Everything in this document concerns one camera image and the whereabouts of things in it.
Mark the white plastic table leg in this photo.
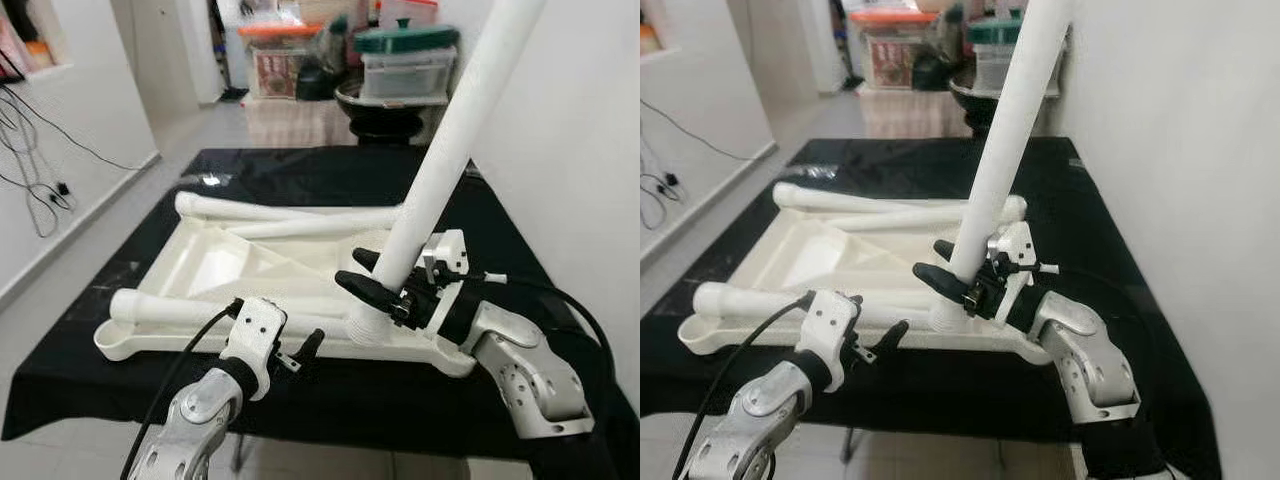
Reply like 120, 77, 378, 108
108, 288, 353, 336
822, 195, 1029, 233
692, 282, 936, 329
222, 205, 411, 241
772, 182, 941, 216
928, 0, 1078, 334
175, 192, 346, 226
345, 0, 549, 346

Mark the black tablecloth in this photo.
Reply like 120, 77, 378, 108
0, 145, 641, 480
640, 137, 1223, 480

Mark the white plastic table top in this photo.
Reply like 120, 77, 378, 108
677, 195, 1053, 366
93, 205, 477, 379

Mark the beige cloth covered stand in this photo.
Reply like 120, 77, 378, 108
243, 95, 351, 149
858, 88, 966, 139

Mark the black wok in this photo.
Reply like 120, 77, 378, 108
948, 72, 1051, 136
335, 78, 451, 143

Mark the black bag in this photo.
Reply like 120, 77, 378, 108
910, 15, 966, 93
295, 20, 351, 101

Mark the clear plastic storage box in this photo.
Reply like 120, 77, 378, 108
360, 48, 458, 103
975, 42, 1061, 96

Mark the orange lid storage box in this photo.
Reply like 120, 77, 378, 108
850, 8, 941, 91
238, 22, 326, 101

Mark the green round lid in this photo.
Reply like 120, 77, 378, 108
968, 15, 1026, 46
352, 18, 461, 56

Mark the red lid plastic container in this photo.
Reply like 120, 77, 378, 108
375, 0, 441, 29

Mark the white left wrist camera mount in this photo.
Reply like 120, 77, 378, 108
218, 296, 289, 403
800, 290, 863, 393

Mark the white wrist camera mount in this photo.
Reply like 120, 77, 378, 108
420, 228, 508, 331
800, 290, 863, 393
985, 220, 1061, 321
218, 296, 289, 403

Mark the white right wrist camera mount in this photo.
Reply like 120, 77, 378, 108
420, 228, 508, 331
985, 220, 1061, 321

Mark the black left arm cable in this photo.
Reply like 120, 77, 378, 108
672, 293, 816, 480
120, 298, 246, 480

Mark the long black wall cable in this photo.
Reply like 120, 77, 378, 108
0, 82, 151, 173
640, 95, 776, 166

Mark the black cable with plug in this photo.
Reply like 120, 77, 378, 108
640, 150, 686, 231
0, 95, 79, 241

